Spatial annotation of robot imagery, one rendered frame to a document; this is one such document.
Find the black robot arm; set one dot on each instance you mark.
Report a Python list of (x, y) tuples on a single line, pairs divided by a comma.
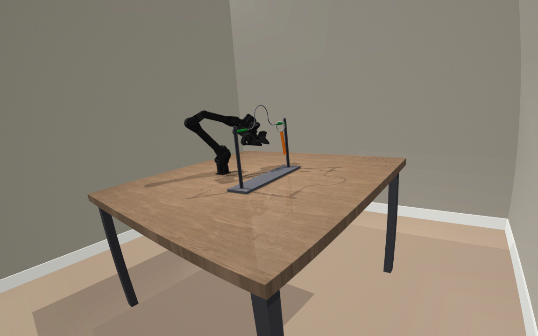
[(222, 152)]

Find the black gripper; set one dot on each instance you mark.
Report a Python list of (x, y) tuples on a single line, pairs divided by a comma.
[(254, 139)]

